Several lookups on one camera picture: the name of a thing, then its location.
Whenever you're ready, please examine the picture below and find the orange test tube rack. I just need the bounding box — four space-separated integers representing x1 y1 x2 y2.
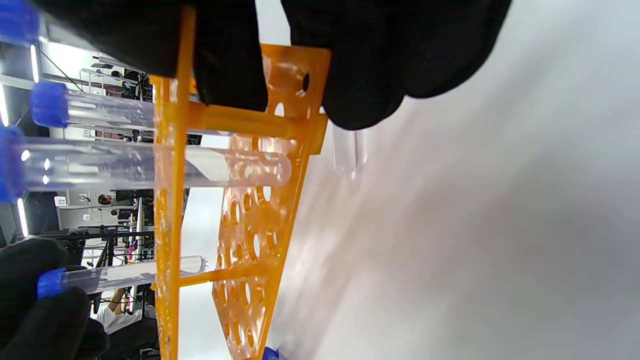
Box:
150 5 333 360

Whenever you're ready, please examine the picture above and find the person's left hand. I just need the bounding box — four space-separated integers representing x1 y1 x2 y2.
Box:
0 237 111 360

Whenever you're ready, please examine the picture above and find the person's right hand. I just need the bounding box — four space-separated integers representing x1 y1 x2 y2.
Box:
30 0 513 132

